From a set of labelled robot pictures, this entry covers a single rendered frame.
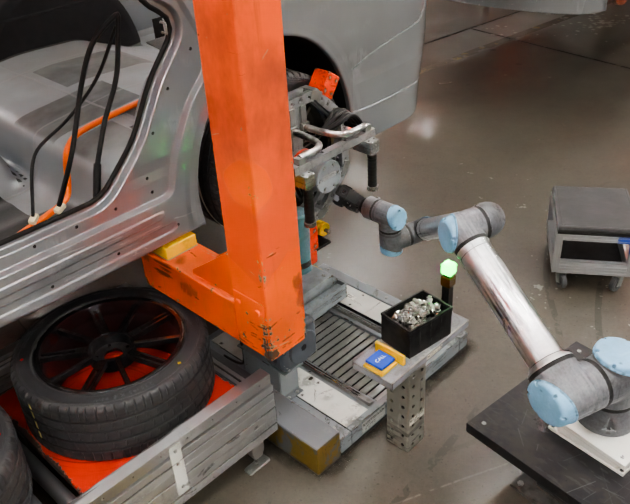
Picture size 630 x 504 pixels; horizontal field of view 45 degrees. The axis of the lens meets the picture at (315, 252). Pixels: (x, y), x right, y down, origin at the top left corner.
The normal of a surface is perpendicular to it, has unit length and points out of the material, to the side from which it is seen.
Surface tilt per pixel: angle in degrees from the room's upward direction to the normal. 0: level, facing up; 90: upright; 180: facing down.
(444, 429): 0
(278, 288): 90
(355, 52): 90
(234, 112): 90
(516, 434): 0
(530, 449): 0
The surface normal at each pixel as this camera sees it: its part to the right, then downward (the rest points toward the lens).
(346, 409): -0.05, -0.84
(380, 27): 0.72, 0.34
